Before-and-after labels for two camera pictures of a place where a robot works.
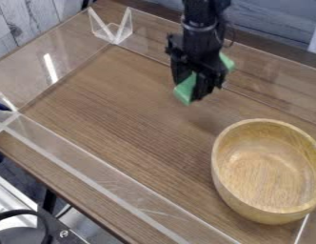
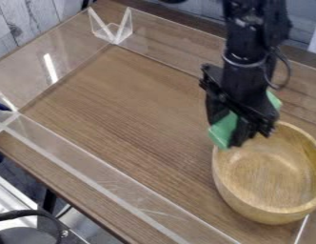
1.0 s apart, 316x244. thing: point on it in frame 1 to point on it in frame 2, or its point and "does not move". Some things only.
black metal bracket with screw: [62, 233] does not move
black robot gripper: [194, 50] to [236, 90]
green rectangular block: [184, 90] to [221, 129]
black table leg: [49, 201] does not move
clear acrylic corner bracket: [114, 32] does not move
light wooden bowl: [267, 171] does not move
